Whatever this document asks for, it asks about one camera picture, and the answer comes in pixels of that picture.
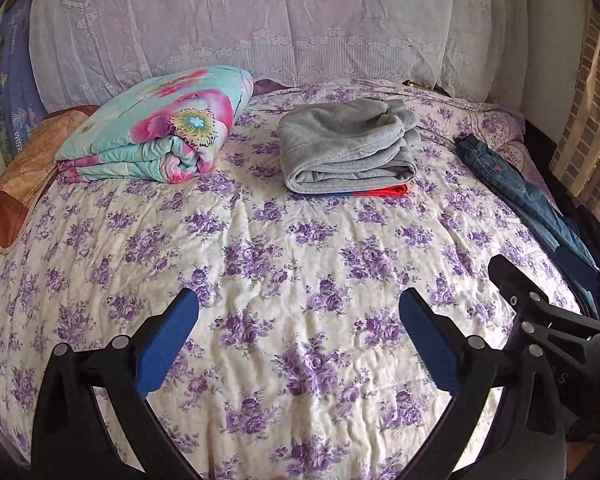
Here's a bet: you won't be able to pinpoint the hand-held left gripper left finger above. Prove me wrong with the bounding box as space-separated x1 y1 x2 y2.
30 287 201 480

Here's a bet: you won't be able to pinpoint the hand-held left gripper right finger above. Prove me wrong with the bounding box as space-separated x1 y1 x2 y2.
399 287 566 480

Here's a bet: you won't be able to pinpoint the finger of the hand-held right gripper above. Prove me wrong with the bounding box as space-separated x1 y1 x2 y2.
554 246 600 313
487 254 600 346

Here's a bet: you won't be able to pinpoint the grey sweatshirt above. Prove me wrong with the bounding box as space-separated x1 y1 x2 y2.
277 99 418 196

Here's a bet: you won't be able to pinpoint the blue jeans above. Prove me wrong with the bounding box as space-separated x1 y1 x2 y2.
454 134 600 318

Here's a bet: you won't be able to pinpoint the purple floral bedspread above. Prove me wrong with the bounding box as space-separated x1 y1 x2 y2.
0 80 586 480

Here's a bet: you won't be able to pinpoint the brick pattern curtain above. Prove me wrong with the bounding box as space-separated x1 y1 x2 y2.
550 5 600 223

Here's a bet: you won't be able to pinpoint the purple floral pillow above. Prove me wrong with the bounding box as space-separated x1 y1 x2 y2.
472 104 531 173

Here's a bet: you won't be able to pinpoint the red and blue shorts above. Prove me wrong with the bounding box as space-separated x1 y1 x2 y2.
292 184 411 199

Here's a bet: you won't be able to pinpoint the folded turquoise floral quilt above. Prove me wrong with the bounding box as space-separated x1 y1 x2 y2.
55 65 255 184

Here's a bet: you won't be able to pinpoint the brown pillow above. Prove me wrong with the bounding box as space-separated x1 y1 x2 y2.
0 105 101 254

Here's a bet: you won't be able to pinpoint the blue printed cloth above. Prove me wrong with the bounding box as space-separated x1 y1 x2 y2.
0 0 48 157

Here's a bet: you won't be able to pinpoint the white lace cover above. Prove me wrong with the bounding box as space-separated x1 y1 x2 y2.
29 0 531 111

